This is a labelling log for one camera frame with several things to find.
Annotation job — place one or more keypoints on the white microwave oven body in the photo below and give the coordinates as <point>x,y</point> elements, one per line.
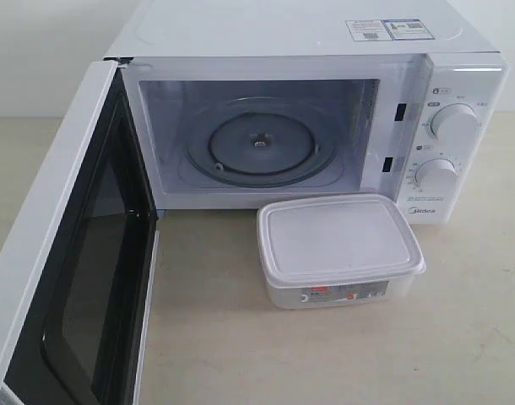
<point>180,57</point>

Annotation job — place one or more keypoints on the lower white control knob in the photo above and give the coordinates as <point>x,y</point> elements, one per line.
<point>436,175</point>

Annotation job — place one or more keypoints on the upper white control knob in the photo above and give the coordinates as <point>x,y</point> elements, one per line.
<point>454,120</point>

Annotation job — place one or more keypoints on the white plastic lidded container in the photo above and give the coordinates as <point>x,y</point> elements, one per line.
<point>336,251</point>

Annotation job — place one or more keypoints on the glass turntable plate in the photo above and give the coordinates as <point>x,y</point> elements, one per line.
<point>261,142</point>

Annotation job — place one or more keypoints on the white control knob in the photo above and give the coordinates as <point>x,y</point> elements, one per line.
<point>436,175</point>
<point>454,120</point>

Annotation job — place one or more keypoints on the printed paper instruction sheet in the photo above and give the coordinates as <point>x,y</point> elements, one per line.
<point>388,30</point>

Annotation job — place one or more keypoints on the white microwave door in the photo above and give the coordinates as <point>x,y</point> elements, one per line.
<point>77,267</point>

